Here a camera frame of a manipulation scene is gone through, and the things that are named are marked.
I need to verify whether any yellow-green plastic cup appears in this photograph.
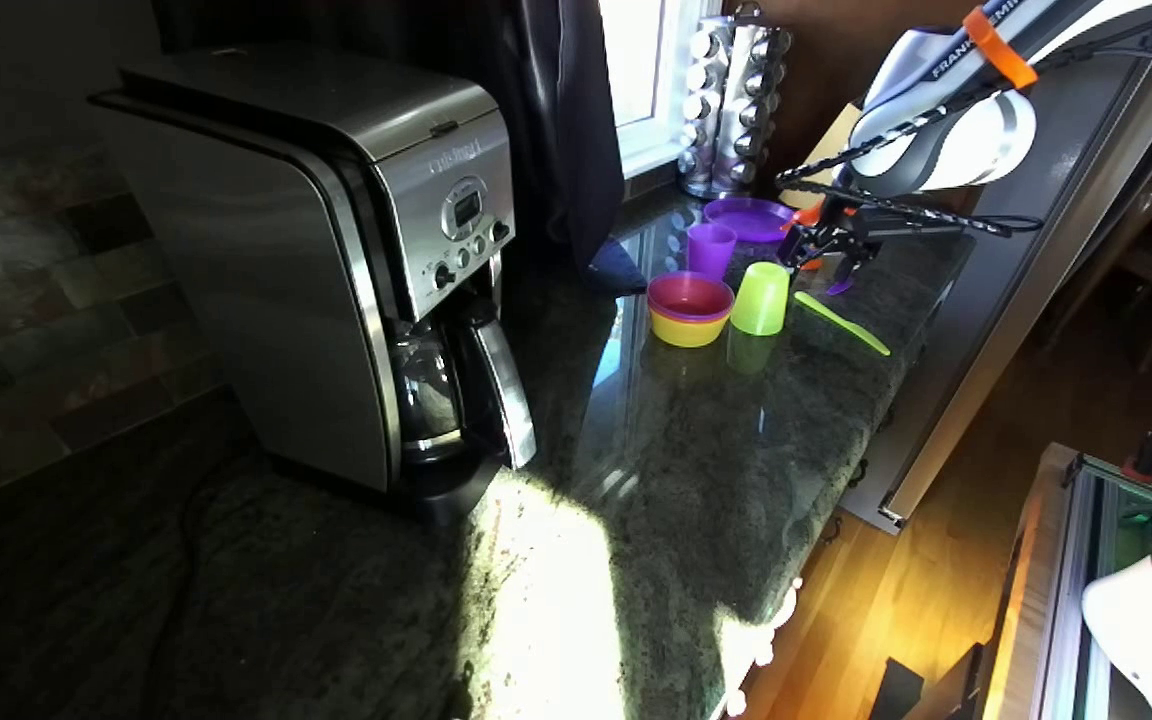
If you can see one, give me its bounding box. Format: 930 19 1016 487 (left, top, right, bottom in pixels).
728 258 795 339

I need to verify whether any purple plastic bowl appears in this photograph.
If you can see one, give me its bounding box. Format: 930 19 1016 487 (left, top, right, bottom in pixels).
700 194 801 258

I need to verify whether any yellow-green plastic knife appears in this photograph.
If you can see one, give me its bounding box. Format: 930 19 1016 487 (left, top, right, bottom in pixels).
794 289 898 359

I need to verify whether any purple plastic knife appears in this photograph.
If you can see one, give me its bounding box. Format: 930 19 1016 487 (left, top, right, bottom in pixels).
812 262 866 300

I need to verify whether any white window frame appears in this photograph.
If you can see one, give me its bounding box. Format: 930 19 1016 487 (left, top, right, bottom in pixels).
597 0 728 182

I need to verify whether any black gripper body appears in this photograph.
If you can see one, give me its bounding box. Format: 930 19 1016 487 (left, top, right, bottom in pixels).
801 182 881 258

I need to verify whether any stainless steel coffee maker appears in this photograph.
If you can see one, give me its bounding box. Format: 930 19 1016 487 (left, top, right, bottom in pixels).
89 42 544 521

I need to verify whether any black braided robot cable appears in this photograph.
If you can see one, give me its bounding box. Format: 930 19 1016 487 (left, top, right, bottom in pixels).
777 131 1050 238

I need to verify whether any metal framed cart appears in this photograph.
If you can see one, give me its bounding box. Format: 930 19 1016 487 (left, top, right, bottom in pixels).
979 440 1152 720

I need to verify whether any stainless steel appliance front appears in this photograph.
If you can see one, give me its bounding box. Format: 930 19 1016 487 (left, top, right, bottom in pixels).
877 51 1152 534

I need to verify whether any purple plastic cup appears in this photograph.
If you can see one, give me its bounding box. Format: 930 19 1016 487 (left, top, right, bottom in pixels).
685 221 741 283

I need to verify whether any orange strap on arm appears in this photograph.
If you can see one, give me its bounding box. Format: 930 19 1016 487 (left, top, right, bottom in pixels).
962 4 1046 97

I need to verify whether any steel spice jar rack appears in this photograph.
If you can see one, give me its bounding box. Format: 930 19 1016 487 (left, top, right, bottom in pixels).
677 4 795 204

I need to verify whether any yellow plastic bowl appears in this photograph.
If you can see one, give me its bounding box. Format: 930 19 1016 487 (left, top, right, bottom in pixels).
648 309 737 353

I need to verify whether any wooden knife block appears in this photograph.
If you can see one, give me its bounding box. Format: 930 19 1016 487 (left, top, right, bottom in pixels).
777 98 900 217

